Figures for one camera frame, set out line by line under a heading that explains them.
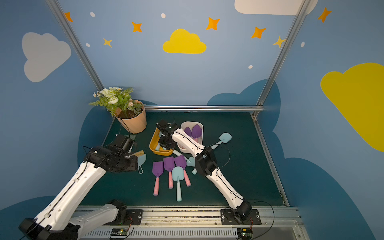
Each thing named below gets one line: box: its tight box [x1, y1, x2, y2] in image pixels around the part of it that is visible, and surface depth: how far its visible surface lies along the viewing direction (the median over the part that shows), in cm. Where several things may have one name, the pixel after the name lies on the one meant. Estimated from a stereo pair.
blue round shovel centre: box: [172, 166, 185, 202], surface depth 90 cm
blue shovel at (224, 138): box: [211, 132, 233, 150], surface depth 109 cm
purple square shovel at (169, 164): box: [163, 156, 175, 189], surface depth 94 cm
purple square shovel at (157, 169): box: [152, 161, 164, 196], surface depth 92 cm
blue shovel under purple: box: [172, 149, 196, 167], surface depth 97 cm
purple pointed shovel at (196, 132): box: [191, 124, 202, 143], surface depth 110 cm
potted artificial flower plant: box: [88, 87, 147, 134], surface depth 92 cm
